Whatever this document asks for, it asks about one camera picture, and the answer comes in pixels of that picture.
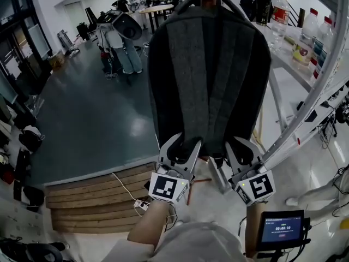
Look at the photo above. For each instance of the black bag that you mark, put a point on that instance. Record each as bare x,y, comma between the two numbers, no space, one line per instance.
30,139

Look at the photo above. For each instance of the stack of colourful boxes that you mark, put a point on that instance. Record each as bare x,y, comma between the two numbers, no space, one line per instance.
319,56

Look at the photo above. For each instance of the person's left forearm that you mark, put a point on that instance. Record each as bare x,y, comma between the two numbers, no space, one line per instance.
148,225

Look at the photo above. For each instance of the clear bottle red cap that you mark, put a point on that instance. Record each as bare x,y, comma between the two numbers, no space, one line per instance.
324,34

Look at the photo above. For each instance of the black office chair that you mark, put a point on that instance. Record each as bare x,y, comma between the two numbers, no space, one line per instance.
32,251

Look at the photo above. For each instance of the person's right forearm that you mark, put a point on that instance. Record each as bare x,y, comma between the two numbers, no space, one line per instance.
254,228

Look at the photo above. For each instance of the dark grey backpack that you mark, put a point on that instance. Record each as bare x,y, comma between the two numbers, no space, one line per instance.
210,72

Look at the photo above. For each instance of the wooden pallet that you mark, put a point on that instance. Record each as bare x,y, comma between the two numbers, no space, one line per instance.
95,198

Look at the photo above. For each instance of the clear bottle red label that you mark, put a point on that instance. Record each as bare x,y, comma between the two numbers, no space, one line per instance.
279,20

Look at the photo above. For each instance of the black timer screen device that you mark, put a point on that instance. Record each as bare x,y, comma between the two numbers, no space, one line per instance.
282,229

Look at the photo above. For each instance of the white power strip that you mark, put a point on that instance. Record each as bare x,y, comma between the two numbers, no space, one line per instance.
141,205

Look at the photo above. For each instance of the white metal frame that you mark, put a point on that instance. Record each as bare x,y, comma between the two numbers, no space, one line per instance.
308,97

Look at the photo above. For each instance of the person's white shirt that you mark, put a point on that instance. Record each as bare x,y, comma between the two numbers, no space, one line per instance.
177,244

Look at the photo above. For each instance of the round wooden table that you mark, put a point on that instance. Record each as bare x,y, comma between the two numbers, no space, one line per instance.
156,11

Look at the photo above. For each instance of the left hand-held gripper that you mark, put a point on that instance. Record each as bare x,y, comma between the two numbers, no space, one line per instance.
170,183

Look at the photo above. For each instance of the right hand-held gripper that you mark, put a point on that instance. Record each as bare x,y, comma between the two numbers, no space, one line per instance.
252,185

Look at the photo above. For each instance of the white table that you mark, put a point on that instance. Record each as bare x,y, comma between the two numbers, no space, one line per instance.
286,61

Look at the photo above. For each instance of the clear bottle yellow label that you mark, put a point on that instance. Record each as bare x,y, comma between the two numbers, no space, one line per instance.
305,38

